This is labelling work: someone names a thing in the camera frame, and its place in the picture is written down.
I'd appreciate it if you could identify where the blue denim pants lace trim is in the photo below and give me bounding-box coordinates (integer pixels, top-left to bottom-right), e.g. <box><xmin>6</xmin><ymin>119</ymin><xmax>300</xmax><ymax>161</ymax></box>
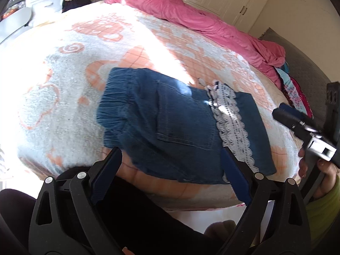
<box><xmin>97</xmin><ymin>67</ymin><xmax>276</xmax><ymax>184</ymax></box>

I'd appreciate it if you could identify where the green right sleeve forearm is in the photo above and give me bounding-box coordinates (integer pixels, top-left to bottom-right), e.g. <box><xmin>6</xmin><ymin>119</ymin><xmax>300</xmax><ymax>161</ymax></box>
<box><xmin>306</xmin><ymin>176</ymin><xmax>340</xmax><ymax>248</ymax></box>

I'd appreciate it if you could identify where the right hand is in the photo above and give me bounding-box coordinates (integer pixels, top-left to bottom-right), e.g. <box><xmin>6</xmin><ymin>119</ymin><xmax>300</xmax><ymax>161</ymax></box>
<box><xmin>297</xmin><ymin>147</ymin><xmax>340</xmax><ymax>200</ymax></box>

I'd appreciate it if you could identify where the blue floral pillow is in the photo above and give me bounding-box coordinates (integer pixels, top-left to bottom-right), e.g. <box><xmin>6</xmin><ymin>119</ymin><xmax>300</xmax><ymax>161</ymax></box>
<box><xmin>275</xmin><ymin>62</ymin><xmax>313</xmax><ymax>119</ymax></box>

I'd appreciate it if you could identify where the grey headboard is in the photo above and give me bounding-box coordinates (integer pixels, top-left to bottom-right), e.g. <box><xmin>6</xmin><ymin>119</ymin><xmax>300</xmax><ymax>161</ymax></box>
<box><xmin>259</xmin><ymin>28</ymin><xmax>330</xmax><ymax>126</ymax></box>

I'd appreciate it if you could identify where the pink duvet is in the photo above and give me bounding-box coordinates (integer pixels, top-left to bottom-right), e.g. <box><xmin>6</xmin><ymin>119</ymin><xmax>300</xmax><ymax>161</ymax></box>
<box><xmin>104</xmin><ymin>0</ymin><xmax>286</xmax><ymax>89</ymax></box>

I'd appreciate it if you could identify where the white orange fluffy blanket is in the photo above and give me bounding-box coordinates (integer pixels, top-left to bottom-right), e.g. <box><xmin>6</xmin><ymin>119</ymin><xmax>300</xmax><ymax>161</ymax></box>
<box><xmin>1</xmin><ymin>2</ymin><xmax>300</xmax><ymax>210</ymax></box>

